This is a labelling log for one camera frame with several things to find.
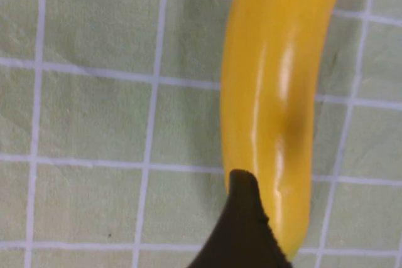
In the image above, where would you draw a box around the green checked tablecloth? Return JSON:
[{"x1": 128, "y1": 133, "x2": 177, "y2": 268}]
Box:
[{"x1": 0, "y1": 0, "x2": 402, "y2": 268}]

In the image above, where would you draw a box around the yellow plastic banana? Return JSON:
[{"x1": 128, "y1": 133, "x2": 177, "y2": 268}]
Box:
[{"x1": 219, "y1": 0, "x2": 352, "y2": 262}]

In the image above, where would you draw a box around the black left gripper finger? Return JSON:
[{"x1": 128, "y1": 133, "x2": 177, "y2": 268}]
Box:
[{"x1": 186, "y1": 169, "x2": 295, "y2": 268}]

